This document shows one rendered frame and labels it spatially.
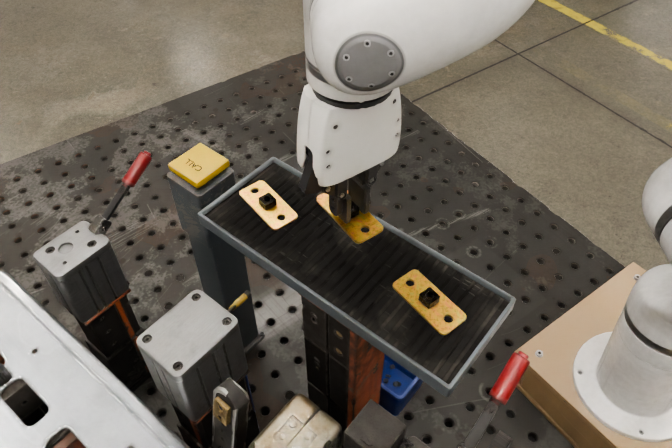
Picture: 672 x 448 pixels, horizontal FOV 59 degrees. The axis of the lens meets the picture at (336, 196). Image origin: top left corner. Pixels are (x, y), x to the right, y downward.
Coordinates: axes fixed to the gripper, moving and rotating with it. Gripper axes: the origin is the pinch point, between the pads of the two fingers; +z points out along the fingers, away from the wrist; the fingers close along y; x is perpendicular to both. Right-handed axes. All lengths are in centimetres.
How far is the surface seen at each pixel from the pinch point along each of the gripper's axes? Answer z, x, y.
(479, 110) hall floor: 124, -108, -154
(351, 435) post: 14.8, 16.5, 11.3
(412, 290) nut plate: 8.2, 9.3, -2.1
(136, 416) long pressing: 24.4, -3.5, 29.2
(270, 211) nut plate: 8.1, -10.1, 4.9
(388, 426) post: 14.7, 18.0, 7.6
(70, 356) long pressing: 24.5, -16.3, 33.3
